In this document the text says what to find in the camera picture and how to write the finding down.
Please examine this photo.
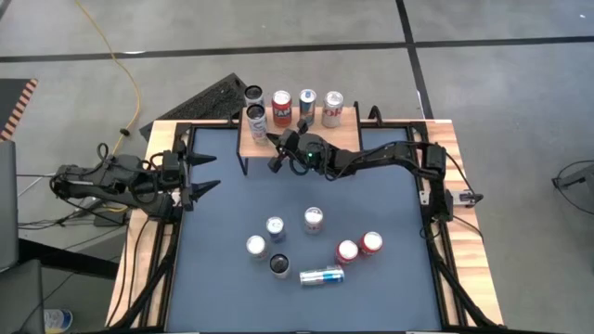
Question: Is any black mat orange striped edge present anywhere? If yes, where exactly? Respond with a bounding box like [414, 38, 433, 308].
[0, 77, 39, 143]

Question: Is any silver Diet Coke can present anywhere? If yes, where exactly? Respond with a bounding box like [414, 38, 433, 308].
[320, 90, 345, 129]
[303, 206, 325, 236]
[245, 234, 269, 261]

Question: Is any white Celsius Peach Vibe can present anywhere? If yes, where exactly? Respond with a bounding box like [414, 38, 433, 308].
[268, 252, 291, 279]
[243, 84, 265, 109]

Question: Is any black power brick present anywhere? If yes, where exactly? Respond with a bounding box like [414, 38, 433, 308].
[94, 211, 127, 228]

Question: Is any blue table mat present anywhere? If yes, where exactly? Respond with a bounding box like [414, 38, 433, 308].
[165, 125, 445, 333]

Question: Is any blue silver Red Bull can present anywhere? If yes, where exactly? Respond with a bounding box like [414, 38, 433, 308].
[297, 88, 318, 126]
[299, 264, 346, 288]

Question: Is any red Fanta strawberry can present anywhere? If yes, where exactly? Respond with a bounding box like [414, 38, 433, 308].
[358, 230, 384, 258]
[270, 89, 293, 128]
[335, 238, 360, 265]

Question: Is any yellow cable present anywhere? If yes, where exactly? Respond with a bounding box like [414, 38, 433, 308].
[72, 0, 142, 159]

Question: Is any blue beverage can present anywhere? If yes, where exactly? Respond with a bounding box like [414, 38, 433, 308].
[265, 215, 287, 244]

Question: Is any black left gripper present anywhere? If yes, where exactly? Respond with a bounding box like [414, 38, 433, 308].
[160, 138, 223, 213]

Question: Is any wooden shelf black metal frame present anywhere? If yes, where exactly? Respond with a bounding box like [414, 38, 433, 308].
[235, 100, 365, 176]

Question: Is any dark grey box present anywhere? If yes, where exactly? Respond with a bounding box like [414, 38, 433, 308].
[0, 258, 46, 334]

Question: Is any white blue yellow container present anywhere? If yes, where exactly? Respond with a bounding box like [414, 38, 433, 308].
[43, 308, 74, 334]

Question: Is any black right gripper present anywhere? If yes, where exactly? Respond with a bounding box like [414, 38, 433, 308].
[267, 117, 338, 180]

